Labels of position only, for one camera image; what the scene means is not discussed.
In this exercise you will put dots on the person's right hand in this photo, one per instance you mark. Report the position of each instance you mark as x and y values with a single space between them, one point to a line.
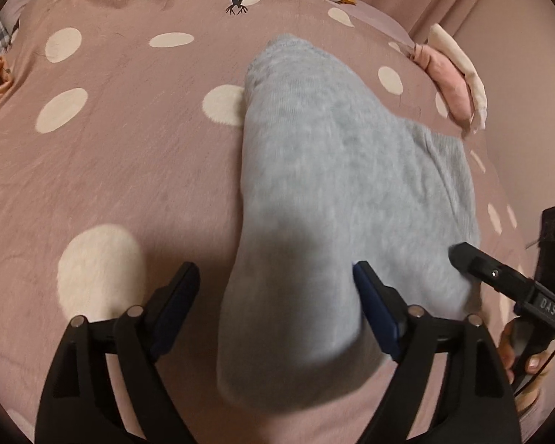
504 349

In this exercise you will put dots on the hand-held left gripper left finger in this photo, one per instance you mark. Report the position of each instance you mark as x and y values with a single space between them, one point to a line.
175 305

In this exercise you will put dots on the grey printed sweatshirt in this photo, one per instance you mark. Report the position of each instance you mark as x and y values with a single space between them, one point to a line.
328 171

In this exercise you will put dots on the white folded garment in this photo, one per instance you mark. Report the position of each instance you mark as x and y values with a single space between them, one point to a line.
462 64

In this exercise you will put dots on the pink polka dot bedspread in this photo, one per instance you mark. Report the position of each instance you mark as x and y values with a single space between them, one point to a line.
120 157

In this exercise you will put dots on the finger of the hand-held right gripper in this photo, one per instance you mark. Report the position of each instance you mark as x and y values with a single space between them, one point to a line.
485 270

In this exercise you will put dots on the salmon pink folded garment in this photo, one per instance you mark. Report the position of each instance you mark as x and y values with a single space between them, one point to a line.
448 78

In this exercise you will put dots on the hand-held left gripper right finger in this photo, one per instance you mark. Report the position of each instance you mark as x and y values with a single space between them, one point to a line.
374 305

